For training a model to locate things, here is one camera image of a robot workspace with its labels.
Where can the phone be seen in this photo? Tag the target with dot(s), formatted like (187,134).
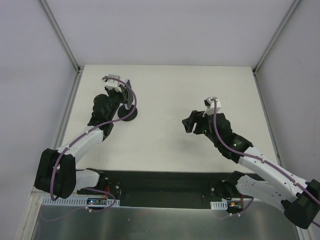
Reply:
(128,94)

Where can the right white cable duct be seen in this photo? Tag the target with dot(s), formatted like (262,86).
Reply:
(219,205)

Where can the white cable duct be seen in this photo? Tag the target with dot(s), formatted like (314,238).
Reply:
(219,205)
(81,202)

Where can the left aluminium frame post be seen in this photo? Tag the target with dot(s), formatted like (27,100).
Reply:
(59,34)

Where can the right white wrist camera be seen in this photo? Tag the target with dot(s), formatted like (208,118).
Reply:
(213,105)

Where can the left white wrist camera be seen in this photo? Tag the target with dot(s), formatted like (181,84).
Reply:
(112,82)

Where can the left white cable duct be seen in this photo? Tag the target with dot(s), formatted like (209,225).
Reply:
(81,202)

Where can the aluminium frame post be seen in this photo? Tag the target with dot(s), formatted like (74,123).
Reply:
(59,34)
(276,35)

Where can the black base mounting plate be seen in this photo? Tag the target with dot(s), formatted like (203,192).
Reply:
(156,189)

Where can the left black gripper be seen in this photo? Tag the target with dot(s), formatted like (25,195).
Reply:
(124,93)

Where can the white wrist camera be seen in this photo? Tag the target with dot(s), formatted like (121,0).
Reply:
(213,105)
(112,82)

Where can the black phone stand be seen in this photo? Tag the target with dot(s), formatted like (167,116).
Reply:
(127,115)

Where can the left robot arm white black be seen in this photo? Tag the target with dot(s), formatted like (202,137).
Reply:
(57,172)

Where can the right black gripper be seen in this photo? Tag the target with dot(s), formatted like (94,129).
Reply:
(197,124)

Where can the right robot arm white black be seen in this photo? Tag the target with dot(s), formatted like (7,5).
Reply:
(294,196)

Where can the right aluminium frame post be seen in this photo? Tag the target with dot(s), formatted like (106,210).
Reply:
(276,35)

